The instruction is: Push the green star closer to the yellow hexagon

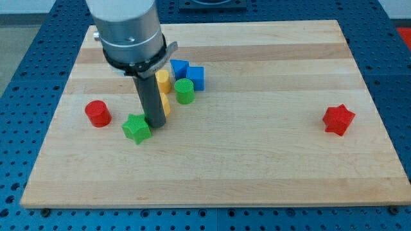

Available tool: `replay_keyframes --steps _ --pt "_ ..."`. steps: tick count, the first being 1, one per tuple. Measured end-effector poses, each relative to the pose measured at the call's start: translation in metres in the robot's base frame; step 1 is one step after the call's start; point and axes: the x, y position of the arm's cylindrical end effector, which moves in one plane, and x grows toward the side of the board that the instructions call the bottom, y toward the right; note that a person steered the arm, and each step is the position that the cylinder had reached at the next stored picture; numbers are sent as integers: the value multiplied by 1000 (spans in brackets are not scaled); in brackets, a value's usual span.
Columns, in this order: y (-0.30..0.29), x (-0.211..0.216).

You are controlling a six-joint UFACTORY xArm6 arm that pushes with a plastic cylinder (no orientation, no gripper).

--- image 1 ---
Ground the green star block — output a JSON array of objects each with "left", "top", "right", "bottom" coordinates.
[{"left": 121, "top": 114, "right": 152, "bottom": 145}]

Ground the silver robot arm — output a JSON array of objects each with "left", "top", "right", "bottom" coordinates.
[{"left": 86, "top": 0, "right": 178, "bottom": 79}]

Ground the yellow hexagon block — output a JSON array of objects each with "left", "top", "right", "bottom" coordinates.
[{"left": 160, "top": 92, "right": 171, "bottom": 117}]

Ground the red star block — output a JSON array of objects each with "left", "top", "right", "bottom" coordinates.
[{"left": 322, "top": 104, "right": 356, "bottom": 136}]

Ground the green cylinder block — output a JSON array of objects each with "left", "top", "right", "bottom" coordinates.
[{"left": 174, "top": 78, "right": 195, "bottom": 105}]

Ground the blue cube block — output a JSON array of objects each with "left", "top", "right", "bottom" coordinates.
[{"left": 186, "top": 67, "right": 205, "bottom": 91}]

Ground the blue angular block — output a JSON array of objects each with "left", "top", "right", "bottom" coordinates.
[{"left": 170, "top": 60, "right": 189, "bottom": 81}]

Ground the wooden board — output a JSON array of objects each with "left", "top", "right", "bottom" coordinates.
[{"left": 21, "top": 20, "right": 410, "bottom": 209}]

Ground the yellow cylinder block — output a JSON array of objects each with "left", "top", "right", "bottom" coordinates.
[{"left": 155, "top": 69, "right": 171, "bottom": 94}]

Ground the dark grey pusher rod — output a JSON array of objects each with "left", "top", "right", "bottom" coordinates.
[{"left": 133, "top": 76, "right": 166, "bottom": 128}]

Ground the red cylinder block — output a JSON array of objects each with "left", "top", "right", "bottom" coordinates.
[{"left": 85, "top": 100, "right": 112, "bottom": 128}]

